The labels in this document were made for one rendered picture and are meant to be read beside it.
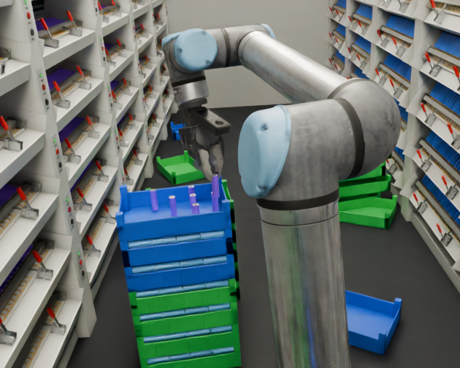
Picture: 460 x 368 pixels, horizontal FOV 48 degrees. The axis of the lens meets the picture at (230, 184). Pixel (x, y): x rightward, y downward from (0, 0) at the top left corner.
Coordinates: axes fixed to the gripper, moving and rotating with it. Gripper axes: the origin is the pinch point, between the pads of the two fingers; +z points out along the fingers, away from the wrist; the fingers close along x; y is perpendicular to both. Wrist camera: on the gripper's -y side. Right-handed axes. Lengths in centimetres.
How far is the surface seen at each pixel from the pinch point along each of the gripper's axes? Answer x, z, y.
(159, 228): 15.3, 10.2, 8.5
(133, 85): -55, -32, 149
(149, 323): 20.9, 38.5, 19.5
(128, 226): 22.0, 7.7, 11.9
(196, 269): 8.0, 25.0, 8.1
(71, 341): 35, 47, 53
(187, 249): 9.5, 18.2, 7.2
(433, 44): -119, -19, 9
